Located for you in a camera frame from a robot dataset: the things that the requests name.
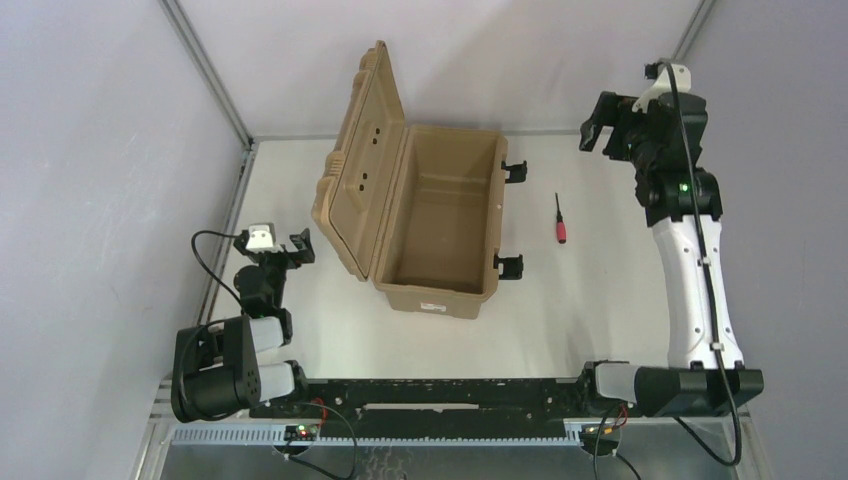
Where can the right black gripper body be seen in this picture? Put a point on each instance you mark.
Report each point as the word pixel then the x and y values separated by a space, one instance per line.
pixel 610 129

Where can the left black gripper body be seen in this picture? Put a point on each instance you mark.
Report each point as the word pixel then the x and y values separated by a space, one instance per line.
pixel 289 253

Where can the red handled screwdriver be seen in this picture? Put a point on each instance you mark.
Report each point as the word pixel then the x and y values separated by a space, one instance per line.
pixel 560 228

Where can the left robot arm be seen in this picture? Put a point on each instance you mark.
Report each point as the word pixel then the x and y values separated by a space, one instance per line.
pixel 216 369

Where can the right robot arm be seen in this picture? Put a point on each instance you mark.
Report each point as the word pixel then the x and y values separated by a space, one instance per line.
pixel 706 374

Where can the upper black bin latch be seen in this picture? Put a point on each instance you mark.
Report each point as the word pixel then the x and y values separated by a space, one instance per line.
pixel 515 173

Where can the black bin latch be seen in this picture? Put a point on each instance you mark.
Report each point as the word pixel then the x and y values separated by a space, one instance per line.
pixel 515 173
pixel 509 268

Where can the tan plastic toolbox bin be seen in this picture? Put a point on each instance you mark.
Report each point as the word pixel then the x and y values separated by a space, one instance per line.
pixel 414 209

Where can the lower black bin latch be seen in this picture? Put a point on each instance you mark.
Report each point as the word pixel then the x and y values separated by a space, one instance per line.
pixel 509 268

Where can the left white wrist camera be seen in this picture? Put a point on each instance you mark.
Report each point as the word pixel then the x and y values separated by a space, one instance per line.
pixel 261 238

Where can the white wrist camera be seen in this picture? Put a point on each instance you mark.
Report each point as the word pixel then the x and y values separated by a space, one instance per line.
pixel 666 76
pixel 261 238

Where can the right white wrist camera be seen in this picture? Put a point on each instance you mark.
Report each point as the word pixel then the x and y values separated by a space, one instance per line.
pixel 666 76

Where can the black mounting rail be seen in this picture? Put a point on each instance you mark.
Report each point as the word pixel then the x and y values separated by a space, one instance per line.
pixel 450 407

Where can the grey slotted cable duct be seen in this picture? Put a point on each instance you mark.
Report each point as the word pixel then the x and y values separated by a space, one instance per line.
pixel 279 434

